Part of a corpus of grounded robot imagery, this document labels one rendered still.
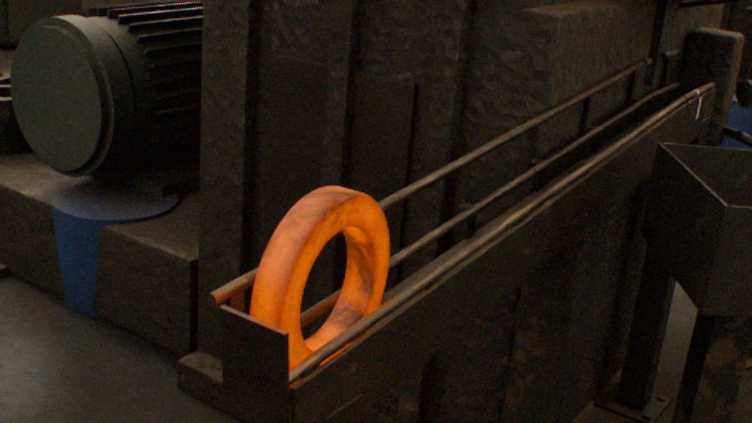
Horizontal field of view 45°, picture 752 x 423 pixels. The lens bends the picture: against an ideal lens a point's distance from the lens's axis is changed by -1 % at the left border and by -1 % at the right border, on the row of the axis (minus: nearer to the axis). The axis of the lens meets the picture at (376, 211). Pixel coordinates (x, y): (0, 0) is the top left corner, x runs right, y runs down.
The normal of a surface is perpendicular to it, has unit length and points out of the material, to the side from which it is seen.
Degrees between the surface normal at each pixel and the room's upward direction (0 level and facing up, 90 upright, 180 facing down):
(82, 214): 0
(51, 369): 0
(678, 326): 0
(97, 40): 35
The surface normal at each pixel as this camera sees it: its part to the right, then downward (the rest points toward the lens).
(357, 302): -0.40, -0.30
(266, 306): -0.51, 0.12
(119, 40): 0.54, -0.62
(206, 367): 0.08, -0.94
